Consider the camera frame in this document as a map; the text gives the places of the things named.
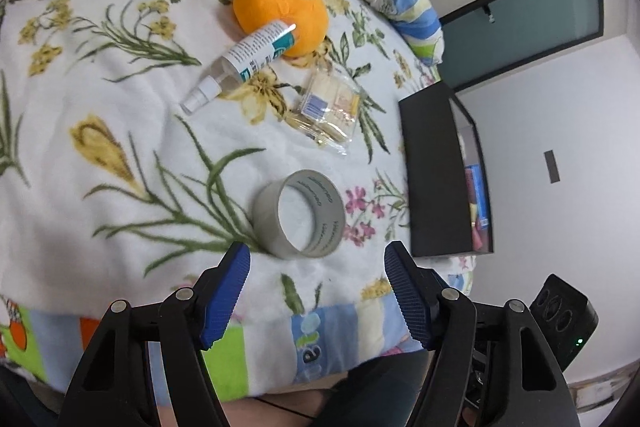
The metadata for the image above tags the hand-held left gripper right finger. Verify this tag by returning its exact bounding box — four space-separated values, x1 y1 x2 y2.
383 241 583 427

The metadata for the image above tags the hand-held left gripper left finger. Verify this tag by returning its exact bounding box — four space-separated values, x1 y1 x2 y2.
59 241 251 427

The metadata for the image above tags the grey tape roll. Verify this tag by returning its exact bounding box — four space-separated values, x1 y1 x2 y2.
251 169 346 259

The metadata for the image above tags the clear plastic snack packet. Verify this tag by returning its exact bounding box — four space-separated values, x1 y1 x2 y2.
286 69 368 155

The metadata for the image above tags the clear spray bottle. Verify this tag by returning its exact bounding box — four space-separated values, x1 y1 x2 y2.
180 21 297 116

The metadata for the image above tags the orange plush toy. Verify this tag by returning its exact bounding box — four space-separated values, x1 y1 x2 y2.
232 0 330 58

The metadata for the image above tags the cartoon patchwork bed sheet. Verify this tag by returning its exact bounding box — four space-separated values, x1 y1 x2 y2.
0 257 476 408

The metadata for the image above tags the person's leg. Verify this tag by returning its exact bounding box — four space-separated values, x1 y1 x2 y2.
220 349 436 427

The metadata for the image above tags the pink packet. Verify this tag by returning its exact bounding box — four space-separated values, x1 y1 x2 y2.
470 202 493 253

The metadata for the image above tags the blue book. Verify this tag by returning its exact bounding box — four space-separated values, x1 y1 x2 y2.
465 164 490 228

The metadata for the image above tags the white floral blanket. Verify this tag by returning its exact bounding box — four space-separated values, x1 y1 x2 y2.
0 0 476 313

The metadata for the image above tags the dark glass door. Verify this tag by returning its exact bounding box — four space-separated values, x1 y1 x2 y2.
437 0 603 92

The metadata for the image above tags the grey wall plate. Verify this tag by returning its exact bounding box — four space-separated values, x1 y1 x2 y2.
544 150 561 184

